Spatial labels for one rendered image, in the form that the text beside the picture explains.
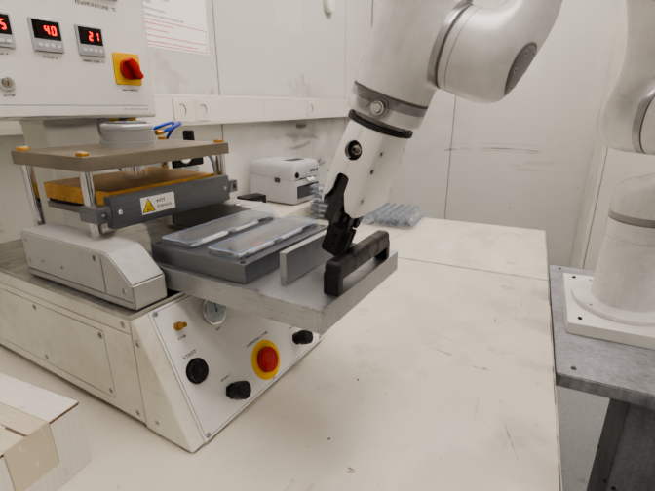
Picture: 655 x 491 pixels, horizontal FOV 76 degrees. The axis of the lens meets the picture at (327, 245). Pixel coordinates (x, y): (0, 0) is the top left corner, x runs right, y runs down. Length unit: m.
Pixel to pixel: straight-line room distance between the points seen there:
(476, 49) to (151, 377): 0.51
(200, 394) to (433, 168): 2.65
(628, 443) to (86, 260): 1.09
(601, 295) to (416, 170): 2.23
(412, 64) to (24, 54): 0.62
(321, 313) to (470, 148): 2.64
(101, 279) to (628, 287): 0.91
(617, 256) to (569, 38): 2.15
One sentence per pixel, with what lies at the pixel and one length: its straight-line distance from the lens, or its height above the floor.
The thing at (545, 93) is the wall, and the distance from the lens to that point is 2.98.
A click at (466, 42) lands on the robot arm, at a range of 0.42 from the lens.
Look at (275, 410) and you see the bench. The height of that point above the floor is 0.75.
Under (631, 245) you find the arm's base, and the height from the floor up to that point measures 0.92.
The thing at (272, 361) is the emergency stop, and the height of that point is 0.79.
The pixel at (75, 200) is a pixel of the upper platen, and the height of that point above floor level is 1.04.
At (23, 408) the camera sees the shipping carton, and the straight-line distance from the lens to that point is 0.63.
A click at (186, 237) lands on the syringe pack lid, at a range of 0.60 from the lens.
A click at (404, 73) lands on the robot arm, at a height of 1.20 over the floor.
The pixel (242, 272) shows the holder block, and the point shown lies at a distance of 0.50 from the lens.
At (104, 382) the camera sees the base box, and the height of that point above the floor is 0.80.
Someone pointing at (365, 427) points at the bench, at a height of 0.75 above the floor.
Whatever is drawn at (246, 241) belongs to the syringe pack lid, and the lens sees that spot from 0.56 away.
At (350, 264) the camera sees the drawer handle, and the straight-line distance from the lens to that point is 0.48.
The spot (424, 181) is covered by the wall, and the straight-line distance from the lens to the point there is 3.09.
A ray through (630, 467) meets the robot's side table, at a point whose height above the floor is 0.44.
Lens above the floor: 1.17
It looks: 18 degrees down
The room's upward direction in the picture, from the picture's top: straight up
